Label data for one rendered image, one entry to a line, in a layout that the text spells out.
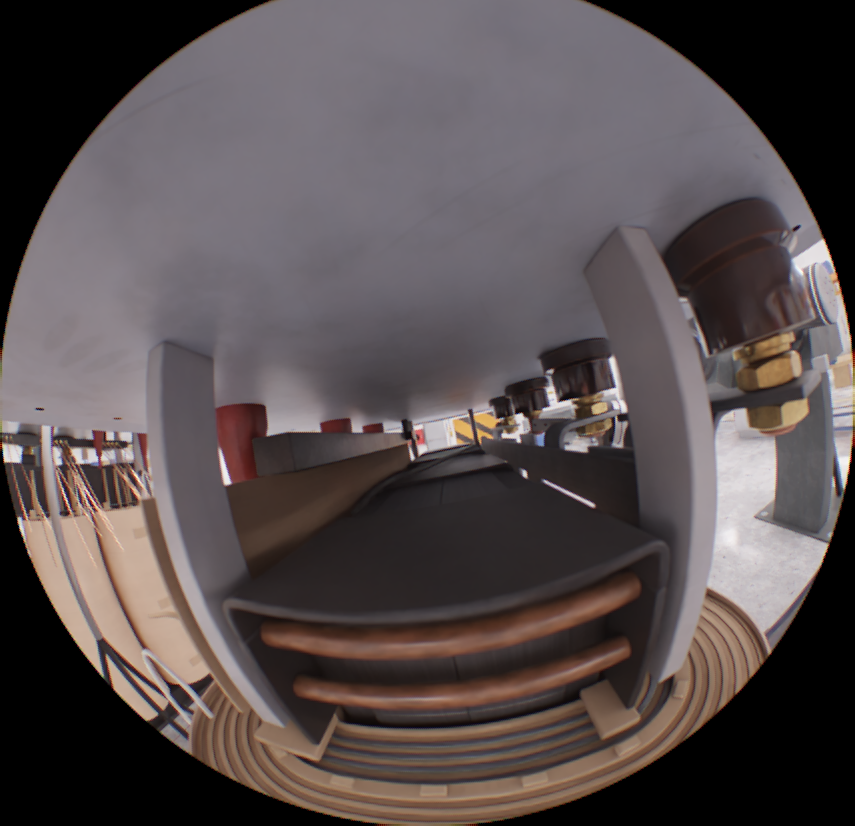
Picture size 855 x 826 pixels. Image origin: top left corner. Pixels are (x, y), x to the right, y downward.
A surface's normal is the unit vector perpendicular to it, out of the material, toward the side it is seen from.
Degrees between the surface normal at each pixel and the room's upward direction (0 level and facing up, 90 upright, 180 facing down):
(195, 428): 90
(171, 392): 90
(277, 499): 90
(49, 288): 180
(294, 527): 90
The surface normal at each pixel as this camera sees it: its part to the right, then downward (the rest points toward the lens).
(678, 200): 0.19, 0.97
